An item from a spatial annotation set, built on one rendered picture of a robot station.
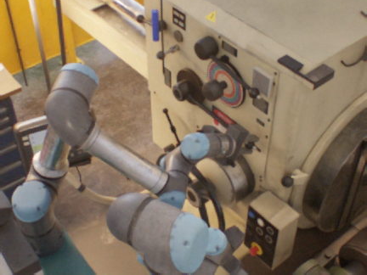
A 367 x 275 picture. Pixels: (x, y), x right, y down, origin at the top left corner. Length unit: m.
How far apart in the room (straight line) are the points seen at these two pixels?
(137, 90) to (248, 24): 2.78
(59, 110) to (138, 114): 2.81
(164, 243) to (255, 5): 1.00
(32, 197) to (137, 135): 2.39
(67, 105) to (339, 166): 0.96
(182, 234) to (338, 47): 0.85
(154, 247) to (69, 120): 0.48
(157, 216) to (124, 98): 3.30
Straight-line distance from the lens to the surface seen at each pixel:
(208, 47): 1.85
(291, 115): 1.76
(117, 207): 1.23
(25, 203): 1.81
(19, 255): 1.35
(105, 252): 3.49
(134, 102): 4.41
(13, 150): 3.42
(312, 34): 1.80
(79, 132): 1.51
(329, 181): 2.00
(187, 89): 2.05
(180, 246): 1.16
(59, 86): 1.57
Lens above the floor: 2.86
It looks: 43 degrees down
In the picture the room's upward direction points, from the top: straight up
